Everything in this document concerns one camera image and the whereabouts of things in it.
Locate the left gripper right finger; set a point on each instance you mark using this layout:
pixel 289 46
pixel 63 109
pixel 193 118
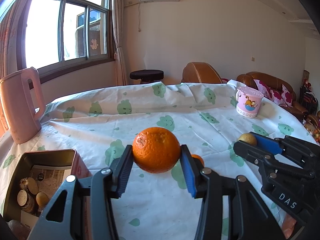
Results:
pixel 249 216

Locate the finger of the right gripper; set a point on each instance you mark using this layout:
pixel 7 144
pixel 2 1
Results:
pixel 294 149
pixel 252 154

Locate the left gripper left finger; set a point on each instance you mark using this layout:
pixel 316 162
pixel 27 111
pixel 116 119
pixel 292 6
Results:
pixel 122 172

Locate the small green-brown longan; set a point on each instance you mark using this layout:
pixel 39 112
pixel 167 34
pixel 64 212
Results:
pixel 248 138

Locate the smooth oval orange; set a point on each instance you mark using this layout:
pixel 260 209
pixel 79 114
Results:
pixel 199 158

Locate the large wrinkled mandarin orange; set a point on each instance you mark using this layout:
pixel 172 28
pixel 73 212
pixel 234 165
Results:
pixel 156 150

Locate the printed paper leaflet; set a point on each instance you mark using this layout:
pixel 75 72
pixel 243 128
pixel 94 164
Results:
pixel 49 179

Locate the floral pink cushion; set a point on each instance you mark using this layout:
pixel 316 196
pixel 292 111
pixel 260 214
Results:
pixel 283 98

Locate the pink metal tin box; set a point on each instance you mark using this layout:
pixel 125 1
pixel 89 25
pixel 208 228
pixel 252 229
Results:
pixel 67 157

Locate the pink cartoon cup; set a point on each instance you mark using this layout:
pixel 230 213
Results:
pixel 248 101

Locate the brown leather sofa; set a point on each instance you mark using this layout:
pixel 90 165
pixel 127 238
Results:
pixel 273 82

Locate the white cloud-print tablecloth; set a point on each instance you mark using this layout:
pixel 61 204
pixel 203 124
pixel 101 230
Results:
pixel 100 123

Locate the pink electric kettle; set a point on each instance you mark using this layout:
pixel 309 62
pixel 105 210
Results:
pixel 22 104

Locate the brown leather chair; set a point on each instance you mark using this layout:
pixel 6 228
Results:
pixel 200 72

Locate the dark round stool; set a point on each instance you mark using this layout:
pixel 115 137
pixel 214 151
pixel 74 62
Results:
pixel 147 75

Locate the brown framed window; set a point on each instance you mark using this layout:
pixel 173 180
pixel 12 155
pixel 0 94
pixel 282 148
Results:
pixel 58 37

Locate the right pink curtain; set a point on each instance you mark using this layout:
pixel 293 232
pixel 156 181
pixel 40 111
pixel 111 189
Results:
pixel 117 8

